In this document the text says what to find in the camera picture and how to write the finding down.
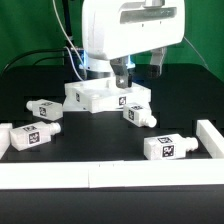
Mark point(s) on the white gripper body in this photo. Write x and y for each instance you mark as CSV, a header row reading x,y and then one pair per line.
x,y
117,28

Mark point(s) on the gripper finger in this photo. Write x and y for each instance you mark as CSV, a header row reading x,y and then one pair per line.
x,y
156,61
119,67

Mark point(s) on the white square tabletop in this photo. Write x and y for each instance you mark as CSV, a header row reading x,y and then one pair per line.
x,y
101,95

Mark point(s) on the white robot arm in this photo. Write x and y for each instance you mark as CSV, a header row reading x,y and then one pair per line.
x,y
100,65

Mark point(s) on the white front fence bar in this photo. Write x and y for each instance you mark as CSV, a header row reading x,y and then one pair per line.
x,y
55,175

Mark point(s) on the white left fence bar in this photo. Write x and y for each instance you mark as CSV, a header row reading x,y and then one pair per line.
x,y
4,137

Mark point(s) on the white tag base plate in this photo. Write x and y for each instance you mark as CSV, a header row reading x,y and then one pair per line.
x,y
70,105

